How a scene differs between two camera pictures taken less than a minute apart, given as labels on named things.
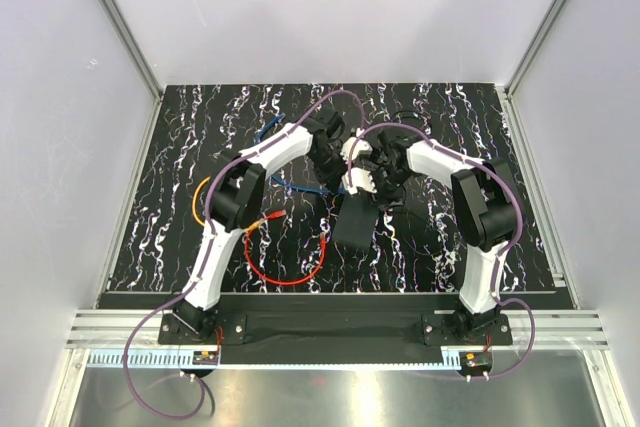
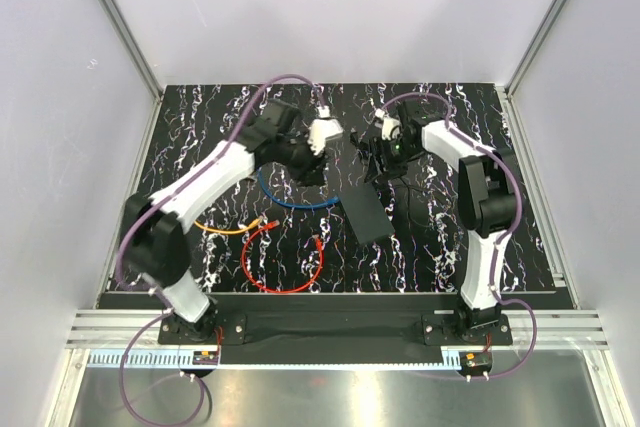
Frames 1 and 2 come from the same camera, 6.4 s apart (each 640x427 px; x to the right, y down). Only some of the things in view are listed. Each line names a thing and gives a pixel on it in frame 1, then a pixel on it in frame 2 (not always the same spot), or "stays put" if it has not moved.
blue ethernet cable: [285, 185] to [289, 205]
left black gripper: [332, 180] to [310, 173]
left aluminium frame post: [119, 22] stays put
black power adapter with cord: [396, 198] to [366, 212]
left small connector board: [205, 358] stays put
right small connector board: [475, 361] stays put
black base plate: [329, 320] stays put
